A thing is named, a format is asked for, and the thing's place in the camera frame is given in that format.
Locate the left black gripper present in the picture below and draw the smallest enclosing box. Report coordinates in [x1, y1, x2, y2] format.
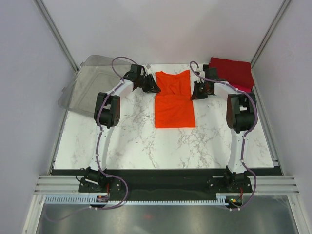
[137, 74, 161, 94]

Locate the orange t shirt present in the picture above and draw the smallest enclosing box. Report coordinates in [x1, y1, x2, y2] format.
[155, 70, 196, 128]

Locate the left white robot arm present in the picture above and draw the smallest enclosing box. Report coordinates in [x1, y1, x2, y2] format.
[84, 64, 161, 192]

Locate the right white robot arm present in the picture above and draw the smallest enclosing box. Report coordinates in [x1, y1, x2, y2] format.
[191, 65, 258, 192]

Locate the black folded shirt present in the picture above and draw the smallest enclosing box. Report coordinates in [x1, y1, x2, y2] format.
[203, 64, 232, 86]

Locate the dark red folded shirt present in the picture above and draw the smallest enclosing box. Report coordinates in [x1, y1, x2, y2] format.
[209, 57, 254, 89]

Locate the pink folded shirt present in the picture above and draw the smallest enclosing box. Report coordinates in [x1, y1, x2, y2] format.
[232, 84, 252, 93]

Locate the clear plastic bin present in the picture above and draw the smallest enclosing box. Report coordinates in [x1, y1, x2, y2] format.
[58, 55, 132, 118]

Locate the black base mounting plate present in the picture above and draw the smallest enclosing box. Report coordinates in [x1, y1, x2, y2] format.
[78, 169, 253, 200]

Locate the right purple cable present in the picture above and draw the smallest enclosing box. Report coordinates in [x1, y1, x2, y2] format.
[189, 60, 258, 212]

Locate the purple cable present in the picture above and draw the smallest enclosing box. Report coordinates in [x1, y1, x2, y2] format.
[43, 56, 143, 222]
[189, 60, 258, 212]

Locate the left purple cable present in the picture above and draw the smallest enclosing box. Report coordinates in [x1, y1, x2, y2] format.
[43, 56, 143, 222]

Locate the right aluminium frame post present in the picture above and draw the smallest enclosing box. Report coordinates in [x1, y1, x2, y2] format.
[250, 0, 292, 68]

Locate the aluminium frame post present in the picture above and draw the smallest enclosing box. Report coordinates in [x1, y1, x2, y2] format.
[250, 0, 292, 68]
[33, 0, 79, 73]

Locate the white slotted cable duct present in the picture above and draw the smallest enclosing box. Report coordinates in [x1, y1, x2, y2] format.
[44, 194, 242, 206]

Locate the left aluminium frame post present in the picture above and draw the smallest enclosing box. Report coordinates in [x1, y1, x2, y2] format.
[33, 0, 79, 73]

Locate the left aluminium rail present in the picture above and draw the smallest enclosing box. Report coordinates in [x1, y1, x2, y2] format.
[33, 175, 83, 195]

